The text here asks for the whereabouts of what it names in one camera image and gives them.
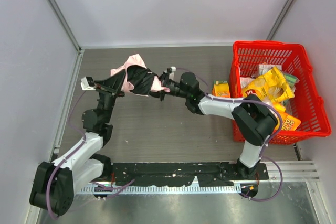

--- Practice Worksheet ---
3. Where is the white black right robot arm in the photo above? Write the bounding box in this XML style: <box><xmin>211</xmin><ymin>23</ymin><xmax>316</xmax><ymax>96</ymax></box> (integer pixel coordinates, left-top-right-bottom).
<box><xmin>159</xmin><ymin>68</ymin><xmax>282</xmax><ymax>179</ymax></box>

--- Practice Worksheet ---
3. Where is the red plastic basket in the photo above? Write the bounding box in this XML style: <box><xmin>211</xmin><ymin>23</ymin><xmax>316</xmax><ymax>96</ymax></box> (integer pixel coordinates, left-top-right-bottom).
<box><xmin>228</xmin><ymin>41</ymin><xmax>331</xmax><ymax>145</ymax></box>

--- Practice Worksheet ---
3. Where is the white slotted cable duct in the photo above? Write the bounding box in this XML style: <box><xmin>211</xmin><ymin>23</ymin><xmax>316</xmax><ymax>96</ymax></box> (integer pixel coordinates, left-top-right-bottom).
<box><xmin>76</xmin><ymin>185</ymin><xmax>242</xmax><ymax>195</ymax></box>

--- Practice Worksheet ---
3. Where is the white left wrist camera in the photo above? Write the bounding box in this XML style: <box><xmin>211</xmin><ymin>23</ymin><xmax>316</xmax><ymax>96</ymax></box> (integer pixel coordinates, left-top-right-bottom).
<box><xmin>80</xmin><ymin>77</ymin><xmax>96</xmax><ymax>91</ymax></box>

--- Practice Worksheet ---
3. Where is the orange green carton box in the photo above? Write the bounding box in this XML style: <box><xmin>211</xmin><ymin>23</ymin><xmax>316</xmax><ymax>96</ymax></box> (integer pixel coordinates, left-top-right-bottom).
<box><xmin>212</xmin><ymin>81</ymin><xmax>230</xmax><ymax>98</ymax></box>

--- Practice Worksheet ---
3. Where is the white wrapped packet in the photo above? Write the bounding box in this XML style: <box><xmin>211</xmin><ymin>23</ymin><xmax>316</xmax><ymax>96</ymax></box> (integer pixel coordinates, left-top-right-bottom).
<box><xmin>257</xmin><ymin>63</ymin><xmax>282</xmax><ymax>76</ymax></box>

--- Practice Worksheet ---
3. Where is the yellow chips bag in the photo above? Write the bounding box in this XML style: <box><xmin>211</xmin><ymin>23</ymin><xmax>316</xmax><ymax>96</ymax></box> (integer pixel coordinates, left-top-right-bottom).
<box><xmin>241</xmin><ymin>66</ymin><xmax>295</xmax><ymax>103</ymax></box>

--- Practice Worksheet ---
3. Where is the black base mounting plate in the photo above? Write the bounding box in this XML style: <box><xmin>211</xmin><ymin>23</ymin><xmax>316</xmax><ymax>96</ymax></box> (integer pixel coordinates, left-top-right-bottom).
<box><xmin>106</xmin><ymin>162</ymin><xmax>269</xmax><ymax>187</ymax></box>

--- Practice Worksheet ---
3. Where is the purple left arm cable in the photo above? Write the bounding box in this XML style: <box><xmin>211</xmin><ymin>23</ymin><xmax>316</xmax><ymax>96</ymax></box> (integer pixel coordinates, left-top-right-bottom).
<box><xmin>46</xmin><ymin>91</ymin><xmax>90</xmax><ymax>220</ymax></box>

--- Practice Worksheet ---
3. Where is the pink folding umbrella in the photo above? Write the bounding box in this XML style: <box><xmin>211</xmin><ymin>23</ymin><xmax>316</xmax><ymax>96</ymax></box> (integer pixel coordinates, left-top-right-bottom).
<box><xmin>110</xmin><ymin>54</ymin><xmax>171</xmax><ymax>96</ymax></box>

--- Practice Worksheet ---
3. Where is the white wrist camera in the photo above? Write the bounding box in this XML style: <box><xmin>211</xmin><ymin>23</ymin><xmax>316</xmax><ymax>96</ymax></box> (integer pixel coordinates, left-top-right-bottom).
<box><xmin>163</xmin><ymin>66</ymin><xmax>176</xmax><ymax>80</ymax></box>
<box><xmin>80</xmin><ymin>77</ymin><xmax>96</xmax><ymax>91</ymax></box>

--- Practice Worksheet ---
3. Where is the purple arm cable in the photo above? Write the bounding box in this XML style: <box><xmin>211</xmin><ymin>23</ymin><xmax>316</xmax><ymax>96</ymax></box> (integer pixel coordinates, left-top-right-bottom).
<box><xmin>46</xmin><ymin>91</ymin><xmax>90</xmax><ymax>220</ymax></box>
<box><xmin>174</xmin><ymin>67</ymin><xmax>284</xmax><ymax>201</ymax></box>

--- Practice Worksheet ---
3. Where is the orange snack bag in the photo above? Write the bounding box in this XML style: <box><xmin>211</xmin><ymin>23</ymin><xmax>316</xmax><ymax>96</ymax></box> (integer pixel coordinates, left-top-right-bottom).
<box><xmin>279</xmin><ymin>111</ymin><xmax>301</xmax><ymax>131</ymax></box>

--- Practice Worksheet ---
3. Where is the green snack packet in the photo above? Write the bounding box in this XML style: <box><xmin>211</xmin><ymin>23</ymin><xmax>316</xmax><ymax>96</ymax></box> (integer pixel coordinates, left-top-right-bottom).
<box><xmin>283</xmin><ymin>72</ymin><xmax>299</xmax><ymax>87</ymax></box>

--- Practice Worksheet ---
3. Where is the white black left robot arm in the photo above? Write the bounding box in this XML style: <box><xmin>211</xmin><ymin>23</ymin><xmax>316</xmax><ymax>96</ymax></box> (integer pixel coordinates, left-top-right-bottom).
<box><xmin>29</xmin><ymin>70</ymin><xmax>126</xmax><ymax>219</ymax></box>

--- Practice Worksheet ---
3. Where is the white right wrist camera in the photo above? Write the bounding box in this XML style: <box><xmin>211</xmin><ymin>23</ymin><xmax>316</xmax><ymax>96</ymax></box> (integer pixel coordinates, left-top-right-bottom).
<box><xmin>163</xmin><ymin>66</ymin><xmax>176</xmax><ymax>80</ymax></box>

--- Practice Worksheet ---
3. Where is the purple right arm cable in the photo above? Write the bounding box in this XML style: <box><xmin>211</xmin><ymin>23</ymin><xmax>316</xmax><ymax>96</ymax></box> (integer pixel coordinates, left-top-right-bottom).
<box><xmin>174</xmin><ymin>67</ymin><xmax>284</xmax><ymax>201</ymax></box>

